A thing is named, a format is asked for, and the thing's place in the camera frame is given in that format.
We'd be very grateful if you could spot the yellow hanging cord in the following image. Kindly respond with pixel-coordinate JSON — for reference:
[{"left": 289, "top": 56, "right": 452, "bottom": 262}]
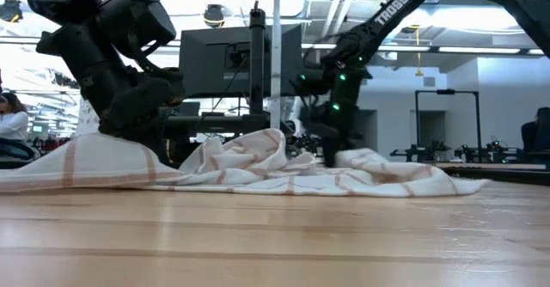
[{"left": 413, "top": 24, "right": 425, "bottom": 77}]

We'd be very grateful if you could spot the black monitor stand pole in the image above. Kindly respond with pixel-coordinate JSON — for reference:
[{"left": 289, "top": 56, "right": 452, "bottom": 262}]
[{"left": 248, "top": 1, "right": 267, "bottom": 115}]

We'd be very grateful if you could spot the small dark laptop screen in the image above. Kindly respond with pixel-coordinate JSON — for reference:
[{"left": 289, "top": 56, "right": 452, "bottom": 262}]
[{"left": 178, "top": 101, "right": 202, "bottom": 117}]

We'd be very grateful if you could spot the black metal frame stand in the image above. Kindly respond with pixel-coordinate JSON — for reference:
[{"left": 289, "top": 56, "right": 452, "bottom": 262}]
[{"left": 414, "top": 89, "right": 482, "bottom": 163}]

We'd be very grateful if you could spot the neighbouring wooden table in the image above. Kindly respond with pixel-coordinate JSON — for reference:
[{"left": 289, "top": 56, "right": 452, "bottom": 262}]
[{"left": 433, "top": 162, "right": 550, "bottom": 186}]

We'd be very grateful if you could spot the black left wrist camera housing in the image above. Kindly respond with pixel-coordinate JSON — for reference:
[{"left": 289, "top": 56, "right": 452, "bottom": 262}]
[{"left": 96, "top": 0, "right": 178, "bottom": 58}]

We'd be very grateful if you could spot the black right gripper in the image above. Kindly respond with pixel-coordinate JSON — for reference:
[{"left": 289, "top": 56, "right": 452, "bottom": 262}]
[{"left": 300, "top": 101, "right": 366, "bottom": 168}]

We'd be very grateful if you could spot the person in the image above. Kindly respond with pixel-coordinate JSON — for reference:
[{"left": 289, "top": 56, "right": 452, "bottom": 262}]
[
  {"left": 0, "top": 92, "right": 36, "bottom": 162},
  {"left": 521, "top": 106, "right": 541, "bottom": 163}
]

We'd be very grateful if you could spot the floral patterned cloth cover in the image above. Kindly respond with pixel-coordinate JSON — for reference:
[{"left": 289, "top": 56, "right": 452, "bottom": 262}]
[{"left": 76, "top": 97, "right": 102, "bottom": 136}]

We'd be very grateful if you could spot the black computer monitor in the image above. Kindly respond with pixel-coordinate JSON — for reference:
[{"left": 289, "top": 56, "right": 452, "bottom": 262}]
[{"left": 179, "top": 23, "right": 304, "bottom": 99}]

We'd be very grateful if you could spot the white towel with red stripes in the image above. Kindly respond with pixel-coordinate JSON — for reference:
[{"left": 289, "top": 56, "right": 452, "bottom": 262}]
[{"left": 0, "top": 127, "right": 489, "bottom": 198}]

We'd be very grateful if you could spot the black desk platform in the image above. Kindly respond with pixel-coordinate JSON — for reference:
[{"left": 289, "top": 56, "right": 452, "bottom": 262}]
[{"left": 162, "top": 113, "right": 293, "bottom": 138}]

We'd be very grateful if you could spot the white vertical post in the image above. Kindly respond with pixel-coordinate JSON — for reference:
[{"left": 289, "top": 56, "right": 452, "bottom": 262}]
[{"left": 269, "top": 0, "right": 283, "bottom": 130}]

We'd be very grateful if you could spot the black ceiling dome camera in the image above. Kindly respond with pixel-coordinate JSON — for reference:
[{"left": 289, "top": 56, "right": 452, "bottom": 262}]
[
  {"left": 0, "top": 0, "right": 23, "bottom": 24},
  {"left": 203, "top": 3, "right": 226, "bottom": 29}
]

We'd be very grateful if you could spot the black chair back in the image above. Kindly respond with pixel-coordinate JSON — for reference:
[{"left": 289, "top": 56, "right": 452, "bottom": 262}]
[{"left": 536, "top": 106, "right": 550, "bottom": 151}]

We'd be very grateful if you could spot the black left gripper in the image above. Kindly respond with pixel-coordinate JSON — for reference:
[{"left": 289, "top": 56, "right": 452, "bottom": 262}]
[{"left": 36, "top": 22, "right": 186, "bottom": 162}]

